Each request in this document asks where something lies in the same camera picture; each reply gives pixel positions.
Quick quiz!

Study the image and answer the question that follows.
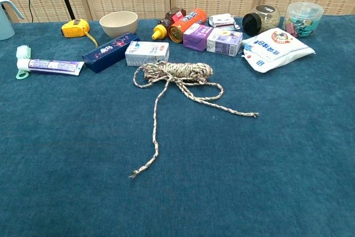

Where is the braided beige rope bundle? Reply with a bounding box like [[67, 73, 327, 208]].
[[129, 60, 260, 179]]

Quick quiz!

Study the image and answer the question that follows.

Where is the white blue milk carton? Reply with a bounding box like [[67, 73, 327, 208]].
[[125, 41, 170, 67]]

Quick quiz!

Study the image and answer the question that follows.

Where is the purple carton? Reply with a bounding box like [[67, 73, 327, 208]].
[[182, 23, 214, 53]]

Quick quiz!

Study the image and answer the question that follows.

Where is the pale lilac white carton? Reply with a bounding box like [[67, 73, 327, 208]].
[[206, 27, 244, 57]]

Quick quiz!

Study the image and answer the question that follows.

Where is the brown honey bottle yellow cap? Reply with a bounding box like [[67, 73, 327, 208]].
[[151, 8, 187, 41]]

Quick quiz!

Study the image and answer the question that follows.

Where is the orange can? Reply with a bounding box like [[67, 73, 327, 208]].
[[168, 8, 209, 44]]

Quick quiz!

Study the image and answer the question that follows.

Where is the dark blue long box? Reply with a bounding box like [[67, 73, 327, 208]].
[[82, 32, 141, 74]]

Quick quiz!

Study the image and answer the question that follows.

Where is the blue carpet table cover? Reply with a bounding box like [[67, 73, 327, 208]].
[[0, 14, 355, 237]]

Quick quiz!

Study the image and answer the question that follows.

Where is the white wrapped packet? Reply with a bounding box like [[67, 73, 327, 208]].
[[208, 14, 241, 30]]

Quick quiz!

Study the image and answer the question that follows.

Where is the beige bowl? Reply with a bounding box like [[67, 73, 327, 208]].
[[99, 11, 139, 39]]

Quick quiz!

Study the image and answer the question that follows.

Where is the white sugar bag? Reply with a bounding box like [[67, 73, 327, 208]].
[[240, 27, 316, 74]]

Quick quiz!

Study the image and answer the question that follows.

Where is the glass jar black lid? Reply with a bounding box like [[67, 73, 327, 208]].
[[242, 4, 281, 37]]

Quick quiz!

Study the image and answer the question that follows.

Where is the yellow tape measure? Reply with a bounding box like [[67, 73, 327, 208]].
[[60, 18, 99, 48]]

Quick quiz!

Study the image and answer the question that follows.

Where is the white purple toothpaste tube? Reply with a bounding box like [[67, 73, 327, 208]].
[[16, 58, 85, 77]]

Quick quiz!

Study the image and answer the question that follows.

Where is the clear tub of binder clips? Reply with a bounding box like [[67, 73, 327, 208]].
[[282, 1, 324, 38]]

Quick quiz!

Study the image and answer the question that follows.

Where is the mint green brush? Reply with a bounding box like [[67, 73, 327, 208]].
[[16, 45, 32, 80]]

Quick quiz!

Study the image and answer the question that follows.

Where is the light blue plastic pitcher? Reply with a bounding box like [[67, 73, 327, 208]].
[[0, 0, 25, 41]]

